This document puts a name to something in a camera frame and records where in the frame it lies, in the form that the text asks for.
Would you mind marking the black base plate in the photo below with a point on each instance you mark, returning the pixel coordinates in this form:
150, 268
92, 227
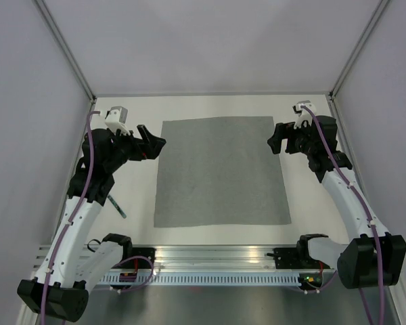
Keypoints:
291, 258
148, 252

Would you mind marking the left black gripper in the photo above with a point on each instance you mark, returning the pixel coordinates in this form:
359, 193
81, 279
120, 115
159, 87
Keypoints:
149, 149

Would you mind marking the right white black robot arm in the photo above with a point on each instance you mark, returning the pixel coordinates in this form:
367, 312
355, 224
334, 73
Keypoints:
373, 255

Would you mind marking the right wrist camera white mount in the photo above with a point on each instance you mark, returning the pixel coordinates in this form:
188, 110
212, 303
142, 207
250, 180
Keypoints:
305, 111

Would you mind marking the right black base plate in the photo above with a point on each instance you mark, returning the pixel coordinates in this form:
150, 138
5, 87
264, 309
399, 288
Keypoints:
291, 258

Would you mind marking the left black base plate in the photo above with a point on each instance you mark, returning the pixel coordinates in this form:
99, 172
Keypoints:
148, 252

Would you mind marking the dark utensil with green handle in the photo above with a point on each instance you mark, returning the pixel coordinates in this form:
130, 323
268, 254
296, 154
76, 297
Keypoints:
117, 207

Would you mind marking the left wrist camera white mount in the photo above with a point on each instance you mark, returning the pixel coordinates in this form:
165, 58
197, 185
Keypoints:
115, 120

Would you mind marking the aluminium mounting rail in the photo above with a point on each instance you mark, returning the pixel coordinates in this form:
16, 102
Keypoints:
206, 256

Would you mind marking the left aluminium frame post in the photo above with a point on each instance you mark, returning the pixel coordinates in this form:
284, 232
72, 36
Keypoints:
58, 37

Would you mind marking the aluminium frame post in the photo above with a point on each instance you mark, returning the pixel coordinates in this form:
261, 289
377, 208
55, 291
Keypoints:
371, 25
58, 37

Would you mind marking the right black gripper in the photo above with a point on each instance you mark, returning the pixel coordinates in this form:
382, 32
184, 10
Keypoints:
286, 131

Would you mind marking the white slotted cable duct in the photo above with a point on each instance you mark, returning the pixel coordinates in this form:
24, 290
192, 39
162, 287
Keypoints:
225, 279

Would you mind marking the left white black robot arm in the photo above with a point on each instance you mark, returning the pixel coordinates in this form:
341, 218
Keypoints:
61, 286

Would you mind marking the grey cloth napkin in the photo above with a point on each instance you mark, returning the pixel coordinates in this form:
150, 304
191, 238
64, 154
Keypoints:
219, 171

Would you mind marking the right aluminium frame post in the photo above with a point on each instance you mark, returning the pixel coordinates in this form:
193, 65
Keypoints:
371, 25

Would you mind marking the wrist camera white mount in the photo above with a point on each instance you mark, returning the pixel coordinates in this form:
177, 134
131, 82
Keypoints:
305, 111
115, 120

